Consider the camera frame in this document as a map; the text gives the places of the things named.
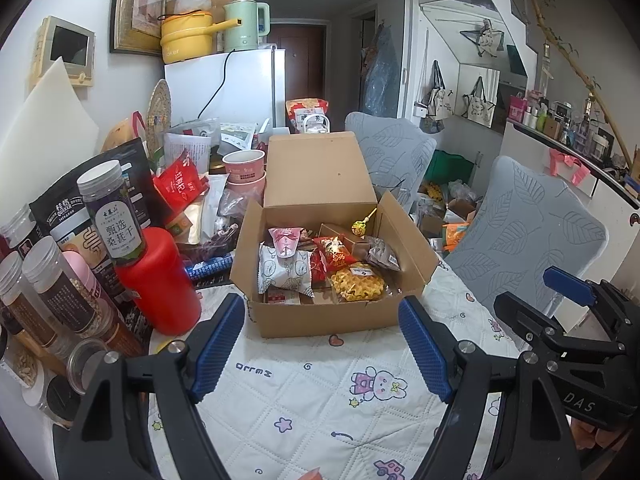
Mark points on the red stand-up pouch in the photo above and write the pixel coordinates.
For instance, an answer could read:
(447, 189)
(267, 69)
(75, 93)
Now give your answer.
(175, 180)

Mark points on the purple label jar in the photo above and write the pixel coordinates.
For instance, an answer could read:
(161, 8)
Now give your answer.
(112, 220)

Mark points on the blue packet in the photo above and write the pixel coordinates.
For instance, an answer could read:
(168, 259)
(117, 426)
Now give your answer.
(210, 267)

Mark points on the brown paper bag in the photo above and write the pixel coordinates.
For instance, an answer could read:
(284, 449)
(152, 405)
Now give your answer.
(122, 135)

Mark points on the white printed bread packet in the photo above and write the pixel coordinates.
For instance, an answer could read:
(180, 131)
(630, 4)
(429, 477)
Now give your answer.
(282, 270)

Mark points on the red gold candy packet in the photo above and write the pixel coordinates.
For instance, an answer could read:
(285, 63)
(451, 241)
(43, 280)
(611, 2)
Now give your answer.
(337, 255)
(318, 267)

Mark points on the white green pouch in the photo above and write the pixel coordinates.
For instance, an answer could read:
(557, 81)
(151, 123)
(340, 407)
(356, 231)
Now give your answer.
(240, 135)

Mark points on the pink bottle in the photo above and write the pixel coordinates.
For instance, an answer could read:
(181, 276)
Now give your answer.
(82, 270)

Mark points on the red plastic canister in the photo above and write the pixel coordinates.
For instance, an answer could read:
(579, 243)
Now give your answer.
(160, 285)

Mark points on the green plastic crate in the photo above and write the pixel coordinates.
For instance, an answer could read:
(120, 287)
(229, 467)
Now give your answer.
(450, 167)

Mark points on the person's right hand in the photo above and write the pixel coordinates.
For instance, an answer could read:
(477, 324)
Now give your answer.
(597, 440)

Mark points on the white refrigerator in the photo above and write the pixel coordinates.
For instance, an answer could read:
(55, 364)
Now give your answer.
(245, 90)

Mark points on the brown door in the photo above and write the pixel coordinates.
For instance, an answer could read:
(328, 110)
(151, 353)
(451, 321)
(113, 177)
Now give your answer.
(300, 60)

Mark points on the clear jar of nuts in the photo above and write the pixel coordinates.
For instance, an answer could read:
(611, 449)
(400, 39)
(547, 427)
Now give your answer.
(65, 295)

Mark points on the pink triangular snack packet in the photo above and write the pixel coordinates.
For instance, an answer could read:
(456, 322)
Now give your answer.
(285, 240)

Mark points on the small brown carton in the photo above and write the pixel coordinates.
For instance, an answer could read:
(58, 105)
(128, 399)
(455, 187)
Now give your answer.
(357, 247)

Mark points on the canvas tote bag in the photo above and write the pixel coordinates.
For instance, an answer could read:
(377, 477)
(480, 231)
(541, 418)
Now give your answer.
(437, 97)

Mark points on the pink ribbon bow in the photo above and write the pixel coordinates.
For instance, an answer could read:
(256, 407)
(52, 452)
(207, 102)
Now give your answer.
(567, 165)

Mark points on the brown cardboard box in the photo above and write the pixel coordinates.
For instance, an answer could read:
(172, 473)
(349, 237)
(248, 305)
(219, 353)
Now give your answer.
(320, 320)

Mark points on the red white snack bag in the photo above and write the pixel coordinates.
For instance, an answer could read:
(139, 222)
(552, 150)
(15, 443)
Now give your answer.
(300, 107)

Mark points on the pale green electric kettle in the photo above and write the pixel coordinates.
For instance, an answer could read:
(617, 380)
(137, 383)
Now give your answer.
(242, 27)

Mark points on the black cereal pouch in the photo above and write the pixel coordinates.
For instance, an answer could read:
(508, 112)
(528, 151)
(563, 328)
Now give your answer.
(55, 210)

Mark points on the clear packet of yellow snacks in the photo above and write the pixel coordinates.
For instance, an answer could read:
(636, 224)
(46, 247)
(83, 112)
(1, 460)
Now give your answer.
(355, 282)

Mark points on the bamboo stalk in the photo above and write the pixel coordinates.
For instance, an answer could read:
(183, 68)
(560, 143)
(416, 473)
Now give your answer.
(585, 75)

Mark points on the grey leaf pattern chair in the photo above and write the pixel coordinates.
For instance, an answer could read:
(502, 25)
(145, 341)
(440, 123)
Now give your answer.
(385, 150)
(515, 230)

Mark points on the white board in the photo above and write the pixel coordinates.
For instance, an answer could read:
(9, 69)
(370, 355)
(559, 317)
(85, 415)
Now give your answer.
(45, 135)

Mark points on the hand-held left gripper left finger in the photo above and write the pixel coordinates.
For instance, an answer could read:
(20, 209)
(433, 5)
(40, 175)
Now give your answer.
(217, 345)

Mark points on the white cartoon print tablecloth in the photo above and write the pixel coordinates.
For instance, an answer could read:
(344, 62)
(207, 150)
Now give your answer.
(310, 395)

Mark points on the blue plastic bag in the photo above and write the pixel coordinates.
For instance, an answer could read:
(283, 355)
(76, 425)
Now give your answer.
(382, 75)

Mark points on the wall intercom monitor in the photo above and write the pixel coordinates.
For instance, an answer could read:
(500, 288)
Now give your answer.
(70, 45)

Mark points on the printed paper sheet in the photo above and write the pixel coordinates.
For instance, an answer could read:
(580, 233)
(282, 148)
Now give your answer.
(190, 152)

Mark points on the clear dark snack packet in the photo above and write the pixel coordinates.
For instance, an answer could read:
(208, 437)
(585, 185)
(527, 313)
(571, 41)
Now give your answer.
(382, 255)

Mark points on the round woven mat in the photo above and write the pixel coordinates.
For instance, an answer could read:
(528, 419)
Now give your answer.
(160, 105)

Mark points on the green lollipop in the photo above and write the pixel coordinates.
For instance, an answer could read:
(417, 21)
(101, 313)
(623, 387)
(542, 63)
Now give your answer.
(359, 228)

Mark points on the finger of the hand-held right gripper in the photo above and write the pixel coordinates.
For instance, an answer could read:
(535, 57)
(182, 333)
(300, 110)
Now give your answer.
(520, 315)
(567, 285)

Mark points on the orange snack bag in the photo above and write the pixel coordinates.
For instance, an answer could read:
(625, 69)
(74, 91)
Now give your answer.
(456, 237)

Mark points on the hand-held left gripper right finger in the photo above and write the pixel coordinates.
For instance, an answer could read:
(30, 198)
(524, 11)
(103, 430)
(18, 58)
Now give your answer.
(425, 345)

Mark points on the red orange carton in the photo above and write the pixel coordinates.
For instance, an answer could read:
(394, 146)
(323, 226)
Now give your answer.
(179, 221)

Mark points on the gold framed picture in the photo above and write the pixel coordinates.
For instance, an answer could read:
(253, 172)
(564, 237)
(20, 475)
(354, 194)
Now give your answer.
(142, 0)

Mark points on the yellow cooking pot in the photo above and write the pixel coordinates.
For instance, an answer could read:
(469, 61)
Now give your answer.
(182, 40)

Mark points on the row of cosmetic bottles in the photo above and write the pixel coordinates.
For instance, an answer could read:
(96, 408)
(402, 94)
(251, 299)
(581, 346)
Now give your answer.
(565, 125)

